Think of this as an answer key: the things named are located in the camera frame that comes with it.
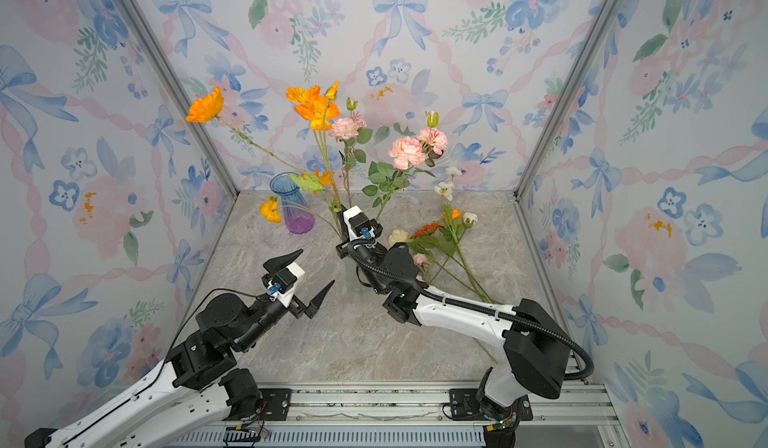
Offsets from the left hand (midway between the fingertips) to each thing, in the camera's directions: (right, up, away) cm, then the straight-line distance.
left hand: (313, 262), depth 63 cm
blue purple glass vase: (-15, +12, +41) cm, 45 cm away
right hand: (+6, +12, +1) cm, 14 cm away
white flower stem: (+36, +20, +44) cm, 60 cm away
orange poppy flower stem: (-16, +12, +17) cm, 26 cm away
